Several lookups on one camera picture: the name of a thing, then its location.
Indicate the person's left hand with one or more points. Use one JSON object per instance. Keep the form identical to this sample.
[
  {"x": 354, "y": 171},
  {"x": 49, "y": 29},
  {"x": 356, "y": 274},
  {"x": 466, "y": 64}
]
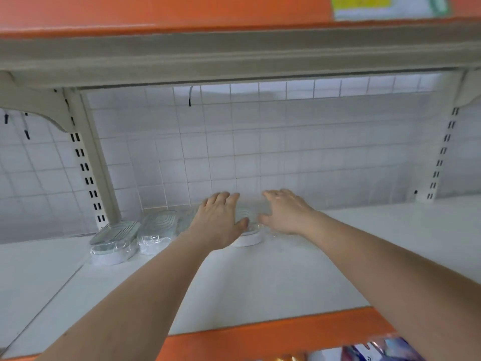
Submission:
[{"x": 218, "y": 225}]

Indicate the person's right hand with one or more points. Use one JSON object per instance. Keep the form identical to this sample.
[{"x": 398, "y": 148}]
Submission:
[{"x": 289, "y": 214}]

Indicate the orange metal store shelving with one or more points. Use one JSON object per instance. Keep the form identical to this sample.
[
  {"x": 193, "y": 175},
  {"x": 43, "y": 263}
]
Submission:
[{"x": 150, "y": 15}]

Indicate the person's right forearm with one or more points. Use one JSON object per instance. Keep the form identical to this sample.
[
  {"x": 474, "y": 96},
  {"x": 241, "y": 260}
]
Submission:
[{"x": 398, "y": 282}]

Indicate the person's left forearm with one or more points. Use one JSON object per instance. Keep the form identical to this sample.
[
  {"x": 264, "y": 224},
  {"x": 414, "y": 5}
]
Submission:
[{"x": 128, "y": 312}]

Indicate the blue printed package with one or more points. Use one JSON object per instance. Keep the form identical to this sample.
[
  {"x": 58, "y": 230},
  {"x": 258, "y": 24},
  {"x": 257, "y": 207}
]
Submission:
[{"x": 383, "y": 351}]

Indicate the white label green arrow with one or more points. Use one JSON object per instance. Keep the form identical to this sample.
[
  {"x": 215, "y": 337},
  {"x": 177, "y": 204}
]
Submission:
[{"x": 391, "y": 6}]

